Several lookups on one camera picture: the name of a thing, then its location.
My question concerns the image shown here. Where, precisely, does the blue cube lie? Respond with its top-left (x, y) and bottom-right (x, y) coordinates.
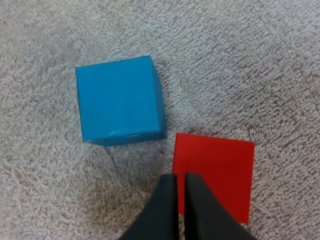
top-left (75, 55), bottom-right (168, 147)

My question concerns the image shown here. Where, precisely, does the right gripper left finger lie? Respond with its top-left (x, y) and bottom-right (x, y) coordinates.
top-left (119, 173), bottom-right (180, 240)

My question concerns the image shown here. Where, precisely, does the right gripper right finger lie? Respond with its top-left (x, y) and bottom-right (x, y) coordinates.
top-left (184, 171), bottom-right (258, 240)

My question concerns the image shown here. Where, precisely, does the red cube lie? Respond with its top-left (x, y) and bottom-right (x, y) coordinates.
top-left (171, 132), bottom-right (256, 225)

